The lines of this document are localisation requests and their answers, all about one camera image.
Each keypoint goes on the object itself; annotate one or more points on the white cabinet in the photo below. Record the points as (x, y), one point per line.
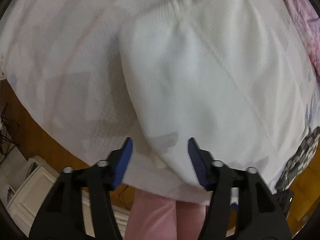
(27, 199)

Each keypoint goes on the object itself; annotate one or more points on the white knit garment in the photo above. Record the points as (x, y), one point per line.
(233, 74)

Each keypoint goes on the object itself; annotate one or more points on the pink floral quilt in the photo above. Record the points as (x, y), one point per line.
(306, 21)

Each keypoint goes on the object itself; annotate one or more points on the pink trousers of person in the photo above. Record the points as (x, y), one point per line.
(156, 217)

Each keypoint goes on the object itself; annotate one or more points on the grey white checkered garment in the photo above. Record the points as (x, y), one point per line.
(299, 161)

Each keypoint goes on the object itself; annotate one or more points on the white patterned bed blanket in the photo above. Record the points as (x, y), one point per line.
(62, 59)

